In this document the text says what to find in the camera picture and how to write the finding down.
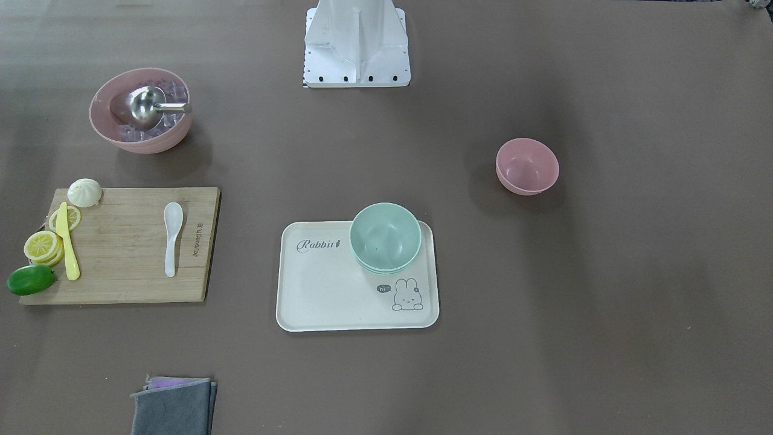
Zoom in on metal ice scoop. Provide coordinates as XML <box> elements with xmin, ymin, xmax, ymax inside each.
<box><xmin>109</xmin><ymin>86</ymin><xmax>191</xmax><ymax>131</ymax></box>

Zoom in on green lime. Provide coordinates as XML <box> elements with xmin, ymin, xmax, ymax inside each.
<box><xmin>6</xmin><ymin>264</ymin><xmax>56</xmax><ymax>295</ymax></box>

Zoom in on small pink bowl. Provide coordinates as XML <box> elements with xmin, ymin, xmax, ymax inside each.
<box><xmin>495</xmin><ymin>138</ymin><xmax>560</xmax><ymax>196</ymax></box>

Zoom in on bamboo cutting board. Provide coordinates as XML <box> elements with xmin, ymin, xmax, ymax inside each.
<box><xmin>20</xmin><ymin>187</ymin><xmax>220</xmax><ymax>306</ymax></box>

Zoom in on grey folded cloth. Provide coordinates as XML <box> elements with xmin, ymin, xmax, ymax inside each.
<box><xmin>130</xmin><ymin>376</ymin><xmax>217</xmax><ymax>434</ymax></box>

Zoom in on large pink bowl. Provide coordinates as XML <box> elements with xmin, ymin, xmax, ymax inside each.
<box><xmin>89</xmin><ymin>67</ymin><xmax>193</xmax><ymax>154</ymax></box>

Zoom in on white ceramic spoon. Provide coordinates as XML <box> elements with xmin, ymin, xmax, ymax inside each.
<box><xmin>163</xmin><ymin>202</ymin><xmax>184</xmax><ymax>277</ymax></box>

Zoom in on white garlic bulb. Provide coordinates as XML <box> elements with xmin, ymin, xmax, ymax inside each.
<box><xmin>67</xmin><ymin>178</ymin><xmax>103</xmax><ymax>208</ymax></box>

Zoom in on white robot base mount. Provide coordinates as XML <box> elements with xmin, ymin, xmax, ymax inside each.
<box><xmin>302</xmin><ymin>1</ymin><xmax>411</xmax><ymax>88</ymax></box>

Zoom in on yellow plastic knife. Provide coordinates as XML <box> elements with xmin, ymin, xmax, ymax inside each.
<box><xmin>56</xmin><ymin>201</ymin><xmax>80</xmax><ymax>281</ymax></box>

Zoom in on lemon slice on board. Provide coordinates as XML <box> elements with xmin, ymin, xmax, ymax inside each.
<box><xmin>48</xmin><ymin>205</ymin><xmax>81</xmax><ymax>232</ymax></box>

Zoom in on green bowl stack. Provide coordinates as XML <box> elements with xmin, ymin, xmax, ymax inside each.
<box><xmin>350</xmin><ymin>202</ymin><xmax>423</xmax><ymax>275</ymax></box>

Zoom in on cream rabbit tray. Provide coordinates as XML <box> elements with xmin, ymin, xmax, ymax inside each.
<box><xmin>275</xmin><ymin>221</ymin><xmax>441</xmax><ymax>332</ymax></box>

